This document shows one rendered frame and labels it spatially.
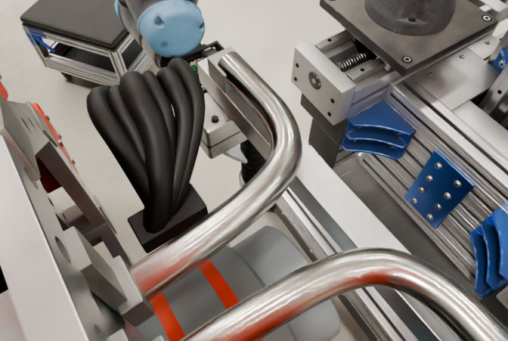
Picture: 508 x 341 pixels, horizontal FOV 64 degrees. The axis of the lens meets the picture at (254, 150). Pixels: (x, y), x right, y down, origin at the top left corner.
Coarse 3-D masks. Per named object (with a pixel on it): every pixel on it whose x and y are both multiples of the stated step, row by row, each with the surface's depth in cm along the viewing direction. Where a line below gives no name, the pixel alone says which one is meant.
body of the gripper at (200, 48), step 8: (216, 40) 55; (200, 48) 54; (216, 48) 56; (224, 48) 54; (160, 56) 58; (184, 56) 53; (192, 56) 54; (200, 56) 55; (160, 64) 59; (192, 64) 54
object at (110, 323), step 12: (0, 300) 18; (12, 300) 18; (96, 300) 22; (0, 312) 17; (12, 312) 17; (108, 312) 23; (0, 324) 17; (12, 324) 17; (108, 324) 21; (120, 324) 25; (0, 336) 17; (12, 336) 17; (24, 336) 17; (144, 336) 32
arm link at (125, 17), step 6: (114, 6) 66; (120, 6) 61; (120, 12) 64; (126, 12) 61; (120, 18) 65; (126, 18) 62; (132, 18) 61; (126, 24) 64; (132, 24) 62; (132, 30) 63; (138, 36) 62; (138, 42) 63
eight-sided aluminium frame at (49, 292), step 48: (0, 96) 23; (0, 144) 19; (48, 144) 41; (0, 192) 17; (0, 240) 16; (48, 240) 16; (96, 240) 56; (48, 288) 15; (48, 336) 14; (96, 336) 15
